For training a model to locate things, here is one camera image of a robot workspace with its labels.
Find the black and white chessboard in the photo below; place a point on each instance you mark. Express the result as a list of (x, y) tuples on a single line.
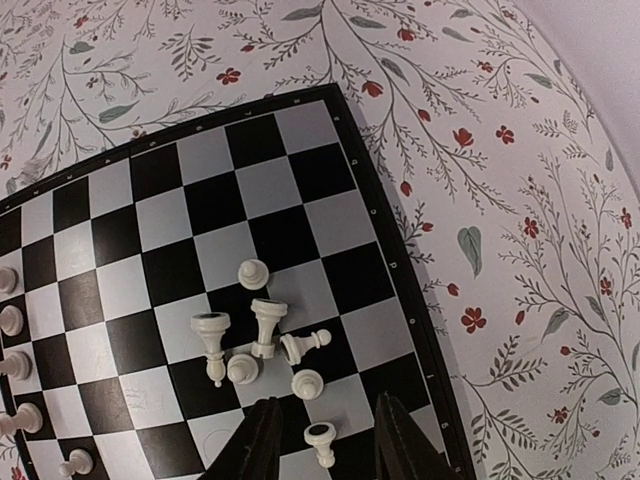
[(116, 254)]

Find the white piece showing black base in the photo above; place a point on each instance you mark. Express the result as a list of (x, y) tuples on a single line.
[(295, 347)]

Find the floral patterned table mat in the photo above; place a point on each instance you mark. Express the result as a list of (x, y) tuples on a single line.
[(511, 194)]

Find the white pawn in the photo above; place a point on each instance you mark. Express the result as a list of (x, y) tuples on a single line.
[(320, 435)]

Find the white queen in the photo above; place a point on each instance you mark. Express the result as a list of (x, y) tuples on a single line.
[(211, 327)]

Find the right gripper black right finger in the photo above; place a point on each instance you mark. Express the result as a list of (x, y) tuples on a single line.
[(402, 450)]

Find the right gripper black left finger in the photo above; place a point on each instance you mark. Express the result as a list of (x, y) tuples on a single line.
[(253, 451)]

